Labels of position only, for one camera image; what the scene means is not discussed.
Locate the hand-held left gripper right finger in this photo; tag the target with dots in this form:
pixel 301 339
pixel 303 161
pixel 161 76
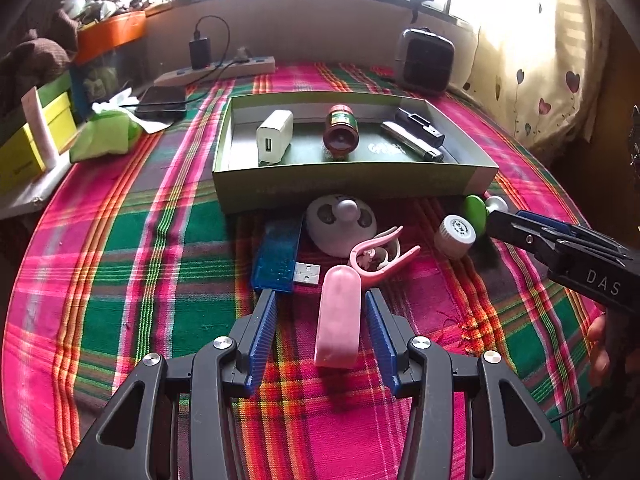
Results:
pixel 382 342

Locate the small white round jar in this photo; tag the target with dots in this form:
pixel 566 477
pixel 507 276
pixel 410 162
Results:
pixel 454 235

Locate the pink plastic comb holder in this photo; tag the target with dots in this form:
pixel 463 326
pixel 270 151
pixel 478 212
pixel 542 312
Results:
pixel 337 320

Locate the white power strip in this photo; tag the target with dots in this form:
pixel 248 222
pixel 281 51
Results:
pixel 240 67

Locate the person's right hand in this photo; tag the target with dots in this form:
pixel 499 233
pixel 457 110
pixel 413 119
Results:
pixel 599 370

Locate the silver and black lighter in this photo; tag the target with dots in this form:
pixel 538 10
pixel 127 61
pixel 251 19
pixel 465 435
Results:
pixel 405 140

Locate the black smartphone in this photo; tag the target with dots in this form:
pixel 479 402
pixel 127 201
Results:
pixel 160 102

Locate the green and white spool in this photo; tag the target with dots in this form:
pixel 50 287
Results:
pixel 475 212

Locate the white tube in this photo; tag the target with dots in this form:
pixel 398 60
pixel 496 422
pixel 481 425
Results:
pixel 40 130

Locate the black battery charger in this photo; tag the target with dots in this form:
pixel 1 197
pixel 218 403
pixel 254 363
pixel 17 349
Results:
pixel 422 127

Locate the pink and white clip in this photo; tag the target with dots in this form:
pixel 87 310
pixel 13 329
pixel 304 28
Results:
pixel 372 252

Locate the small grey black heater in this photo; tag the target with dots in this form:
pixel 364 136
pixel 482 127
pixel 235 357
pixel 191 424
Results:
pixel 425 62

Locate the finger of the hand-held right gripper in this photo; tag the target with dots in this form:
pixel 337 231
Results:
pixel 555 225
pixel 575 270

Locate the white round handheld device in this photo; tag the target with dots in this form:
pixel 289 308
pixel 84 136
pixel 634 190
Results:
pixel 322 230

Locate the green tissue pack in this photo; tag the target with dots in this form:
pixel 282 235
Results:
pixel 107 132

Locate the brown cloth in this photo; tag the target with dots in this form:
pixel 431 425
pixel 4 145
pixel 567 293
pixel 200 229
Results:
pixel 30 65

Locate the orange plastic container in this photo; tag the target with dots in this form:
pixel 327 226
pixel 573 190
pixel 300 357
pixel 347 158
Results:
pixel 110 35

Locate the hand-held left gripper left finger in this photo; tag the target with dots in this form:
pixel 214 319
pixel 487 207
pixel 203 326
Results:
pixel 262 342

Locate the black window latch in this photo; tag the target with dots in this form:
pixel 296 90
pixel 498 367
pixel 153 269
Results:
pixel 420 7

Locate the cream curtain with hearts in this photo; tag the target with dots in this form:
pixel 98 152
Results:
pixel 540 70

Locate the green cardboard box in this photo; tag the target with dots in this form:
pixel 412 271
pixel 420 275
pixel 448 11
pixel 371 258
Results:
pixel 350 185

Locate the red capped medicine bottle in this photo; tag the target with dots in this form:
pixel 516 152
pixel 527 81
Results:
pixel 342 130

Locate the blue translucent USB dongle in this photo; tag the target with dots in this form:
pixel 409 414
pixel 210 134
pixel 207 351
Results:
pixel 277 255

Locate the white board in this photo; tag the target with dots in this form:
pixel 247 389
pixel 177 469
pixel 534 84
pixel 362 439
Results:
pixel 25 197

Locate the pink green plaid blanket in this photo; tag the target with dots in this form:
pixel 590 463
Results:
pixel 150 285

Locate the grey white clutter pile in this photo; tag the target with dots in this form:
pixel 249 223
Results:
pixel 100 5

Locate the white USB wall charger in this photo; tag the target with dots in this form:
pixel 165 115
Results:
pixel 274 137

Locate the yellow green cardboard boxes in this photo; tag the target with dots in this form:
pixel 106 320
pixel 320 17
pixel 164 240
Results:
pixel 20 160

